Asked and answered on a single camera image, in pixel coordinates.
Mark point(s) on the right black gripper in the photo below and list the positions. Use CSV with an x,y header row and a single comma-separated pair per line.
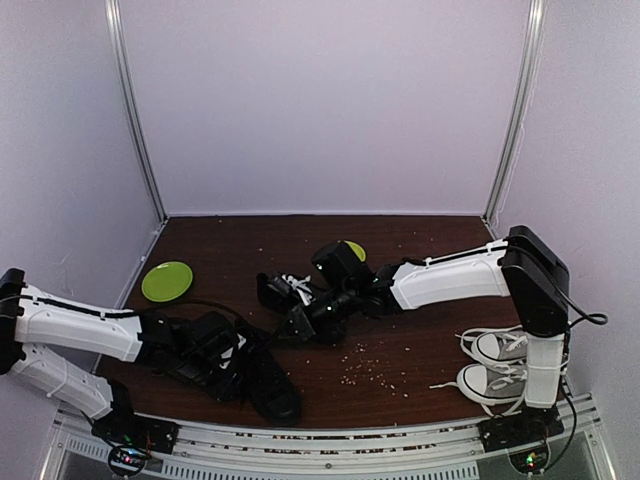
x,y
305,325

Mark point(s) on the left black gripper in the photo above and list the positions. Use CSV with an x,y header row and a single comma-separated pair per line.
x,y
211,392

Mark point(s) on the black sneaker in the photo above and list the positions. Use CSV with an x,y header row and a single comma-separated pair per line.
x,y
298,301
264,382

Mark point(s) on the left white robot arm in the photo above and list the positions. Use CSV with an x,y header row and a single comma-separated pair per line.
x,y
33,320

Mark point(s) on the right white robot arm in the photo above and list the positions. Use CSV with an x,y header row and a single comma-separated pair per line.
x,y
520,267

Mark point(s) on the green bowl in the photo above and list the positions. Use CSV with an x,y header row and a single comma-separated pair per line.
x,y
358,250

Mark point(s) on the green plate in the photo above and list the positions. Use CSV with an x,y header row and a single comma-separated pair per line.
x,y
167,282

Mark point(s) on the grey sneaker rear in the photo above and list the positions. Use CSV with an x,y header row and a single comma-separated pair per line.
x,y
495,346

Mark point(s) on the grey sneaker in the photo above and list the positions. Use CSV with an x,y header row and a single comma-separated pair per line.
x,y
495,346
498,392

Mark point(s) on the grey sneaker front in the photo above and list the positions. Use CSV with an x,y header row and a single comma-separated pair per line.
x,y
498,392

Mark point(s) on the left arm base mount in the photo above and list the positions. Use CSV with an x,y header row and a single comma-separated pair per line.
x,y
133,441

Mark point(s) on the aluminium front rail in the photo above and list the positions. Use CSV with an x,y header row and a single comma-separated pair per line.
x,y
443,450

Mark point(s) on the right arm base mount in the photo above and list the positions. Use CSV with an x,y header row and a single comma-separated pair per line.
x,y
523,436

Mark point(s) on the left aluminium frame post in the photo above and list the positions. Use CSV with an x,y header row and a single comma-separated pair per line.
x,y
118,42

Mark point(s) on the aluminium frame post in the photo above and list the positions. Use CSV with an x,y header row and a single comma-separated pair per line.
x,y
515,127
118,42

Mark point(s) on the right aluminium frame post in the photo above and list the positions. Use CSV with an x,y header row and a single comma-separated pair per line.
x,y
515,127

